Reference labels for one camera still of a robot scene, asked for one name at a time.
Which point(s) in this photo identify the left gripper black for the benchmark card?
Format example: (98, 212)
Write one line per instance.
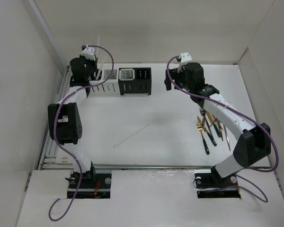
(93, 62)

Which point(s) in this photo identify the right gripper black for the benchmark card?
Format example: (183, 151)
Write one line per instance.
(174, 74)

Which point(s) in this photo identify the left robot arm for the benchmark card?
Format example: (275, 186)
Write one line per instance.
(81, 163)

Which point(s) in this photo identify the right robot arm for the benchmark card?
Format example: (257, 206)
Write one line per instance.
(253, 139)

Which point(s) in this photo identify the white utensil holder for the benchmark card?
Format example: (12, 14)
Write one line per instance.
(106, 84)

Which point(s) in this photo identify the white insert cup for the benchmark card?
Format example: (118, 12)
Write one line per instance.
(126, 74)

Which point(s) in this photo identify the black utensil holder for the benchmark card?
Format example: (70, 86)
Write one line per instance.
(141, 84)

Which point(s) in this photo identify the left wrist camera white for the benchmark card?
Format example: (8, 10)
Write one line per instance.
(89, 52)

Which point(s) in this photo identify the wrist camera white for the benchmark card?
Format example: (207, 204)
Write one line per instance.
(183, 59)
(89, 52)

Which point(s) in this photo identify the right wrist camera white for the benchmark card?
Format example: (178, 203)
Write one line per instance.
(183, 59)

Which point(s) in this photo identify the aluminium rail front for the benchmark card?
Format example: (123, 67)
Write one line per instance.
(149, 167)

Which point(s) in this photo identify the aluminium rail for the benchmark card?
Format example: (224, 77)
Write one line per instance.
(149, 167)
(63, 120)

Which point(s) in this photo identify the aluminium rail left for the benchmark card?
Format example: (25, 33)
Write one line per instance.
(63, 120)

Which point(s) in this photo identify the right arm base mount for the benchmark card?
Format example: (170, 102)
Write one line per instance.
(209, 188)

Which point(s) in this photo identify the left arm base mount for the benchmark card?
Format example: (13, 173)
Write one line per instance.
(95, 186)

